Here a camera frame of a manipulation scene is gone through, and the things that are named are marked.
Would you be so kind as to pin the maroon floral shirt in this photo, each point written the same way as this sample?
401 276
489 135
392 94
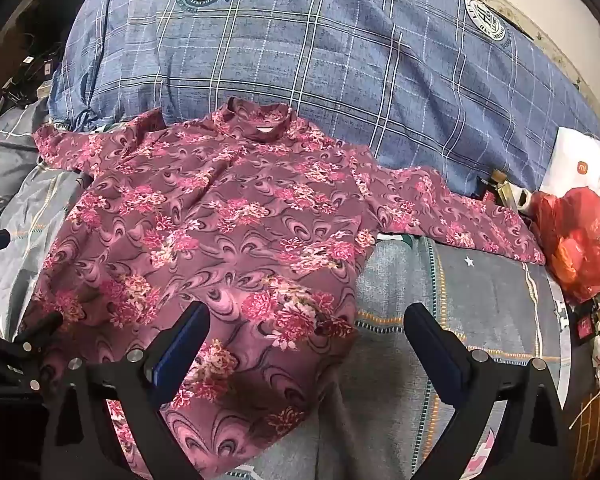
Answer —
230 240

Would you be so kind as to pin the black clothing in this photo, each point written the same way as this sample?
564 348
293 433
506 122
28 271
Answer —
60 7

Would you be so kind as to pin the white box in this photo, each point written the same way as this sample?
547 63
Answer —
575 160

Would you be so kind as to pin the brass metal item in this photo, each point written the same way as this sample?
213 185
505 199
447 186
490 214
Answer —
504 187

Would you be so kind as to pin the grey patterned bed sheet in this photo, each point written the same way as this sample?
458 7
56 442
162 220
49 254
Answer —
455 280

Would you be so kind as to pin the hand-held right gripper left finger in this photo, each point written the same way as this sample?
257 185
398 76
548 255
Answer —
180 347

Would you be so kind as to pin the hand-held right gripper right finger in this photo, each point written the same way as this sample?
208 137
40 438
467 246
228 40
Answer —
437 347

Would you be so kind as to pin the red and black packet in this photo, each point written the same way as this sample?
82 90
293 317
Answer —
586 327

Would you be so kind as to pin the red plastic bag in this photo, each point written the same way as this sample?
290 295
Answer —
580 240

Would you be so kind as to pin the blue plaid quilt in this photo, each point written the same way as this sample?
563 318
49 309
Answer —
330 50

